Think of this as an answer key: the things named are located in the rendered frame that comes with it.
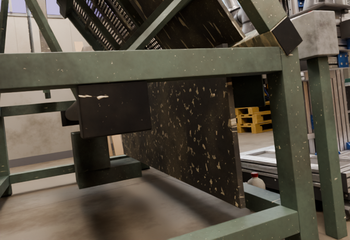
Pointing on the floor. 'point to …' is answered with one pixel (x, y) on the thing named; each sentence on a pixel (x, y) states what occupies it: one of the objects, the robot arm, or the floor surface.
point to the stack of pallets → (254, 118)
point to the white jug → (256, 181)
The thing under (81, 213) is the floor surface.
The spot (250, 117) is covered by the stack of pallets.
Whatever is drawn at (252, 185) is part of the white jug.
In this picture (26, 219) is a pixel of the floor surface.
